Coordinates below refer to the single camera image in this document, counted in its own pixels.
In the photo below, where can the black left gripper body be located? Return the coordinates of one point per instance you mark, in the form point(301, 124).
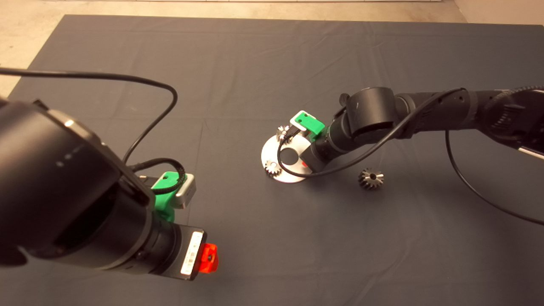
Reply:
point(189, 253)

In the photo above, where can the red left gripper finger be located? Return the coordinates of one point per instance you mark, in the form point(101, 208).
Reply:
point(209, 257)

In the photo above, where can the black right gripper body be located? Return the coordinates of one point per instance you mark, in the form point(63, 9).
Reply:
point(321, 155)

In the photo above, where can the large steel gear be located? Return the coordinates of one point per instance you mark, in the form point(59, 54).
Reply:
point(370, 178)

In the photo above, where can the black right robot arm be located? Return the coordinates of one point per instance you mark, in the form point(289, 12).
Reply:
point(425, 110)

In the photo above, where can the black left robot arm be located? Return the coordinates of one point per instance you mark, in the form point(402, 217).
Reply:
point(51, 187)

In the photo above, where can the small shiny steel gear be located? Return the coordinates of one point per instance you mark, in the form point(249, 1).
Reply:
point(273, 168)
point(282, 134)

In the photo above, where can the round metal plate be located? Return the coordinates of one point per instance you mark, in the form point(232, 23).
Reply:
point(289, 176)

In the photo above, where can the dark grey table cloth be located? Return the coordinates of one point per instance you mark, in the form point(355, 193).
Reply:
point(255, 63)

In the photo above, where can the green right camera mount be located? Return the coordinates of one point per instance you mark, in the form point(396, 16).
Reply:
point(312, 123)

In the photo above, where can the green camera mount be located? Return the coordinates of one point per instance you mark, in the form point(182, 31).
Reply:
point(163, 204)
point(312, 123)

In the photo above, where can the silver right camera box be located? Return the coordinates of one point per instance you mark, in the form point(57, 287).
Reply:
point(297, 124)

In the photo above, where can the silver camera box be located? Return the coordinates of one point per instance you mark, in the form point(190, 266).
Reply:
point(297, 124)
point(187, 191)

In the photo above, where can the green left camera mount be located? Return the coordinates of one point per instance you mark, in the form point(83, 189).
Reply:
point(163, 204)

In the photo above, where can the silver left camera box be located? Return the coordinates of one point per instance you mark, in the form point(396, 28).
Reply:
point(187, 191)

